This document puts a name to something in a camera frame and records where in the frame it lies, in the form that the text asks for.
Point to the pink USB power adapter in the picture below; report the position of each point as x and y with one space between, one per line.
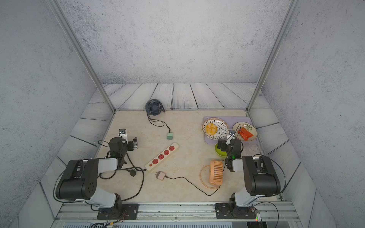
160 175

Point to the green USB power adapter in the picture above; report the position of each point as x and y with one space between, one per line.
170 136

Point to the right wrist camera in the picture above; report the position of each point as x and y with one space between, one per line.
231 134

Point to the beige plate with leaf pattern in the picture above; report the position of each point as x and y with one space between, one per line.
247 126

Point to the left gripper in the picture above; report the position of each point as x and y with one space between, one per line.
131 147

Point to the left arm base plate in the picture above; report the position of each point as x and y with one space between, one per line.
131 211

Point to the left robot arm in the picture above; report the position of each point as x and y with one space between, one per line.
79 180

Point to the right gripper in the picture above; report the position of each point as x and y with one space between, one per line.
224 145

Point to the knotted bread roll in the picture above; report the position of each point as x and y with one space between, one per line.
211 129

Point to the orange desk fan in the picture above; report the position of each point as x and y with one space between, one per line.
216 169

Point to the white red power strip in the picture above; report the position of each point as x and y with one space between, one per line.
162 156

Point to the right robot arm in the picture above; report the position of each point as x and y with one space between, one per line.
260 177

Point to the dark grey desk fan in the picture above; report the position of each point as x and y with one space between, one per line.
154 107

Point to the lime green bowl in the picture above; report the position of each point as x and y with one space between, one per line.
219 151

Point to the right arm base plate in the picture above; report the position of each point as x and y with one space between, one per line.
225 211

